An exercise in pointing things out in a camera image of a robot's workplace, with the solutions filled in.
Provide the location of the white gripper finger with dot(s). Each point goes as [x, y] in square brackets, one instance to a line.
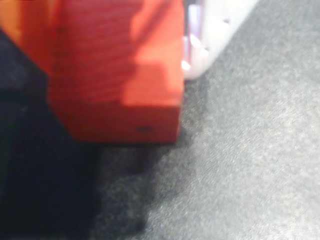
[215, 27]

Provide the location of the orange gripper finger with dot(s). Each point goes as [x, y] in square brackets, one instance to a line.
[25, 22]

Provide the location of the red cube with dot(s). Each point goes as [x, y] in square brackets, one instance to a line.
[112, 75]

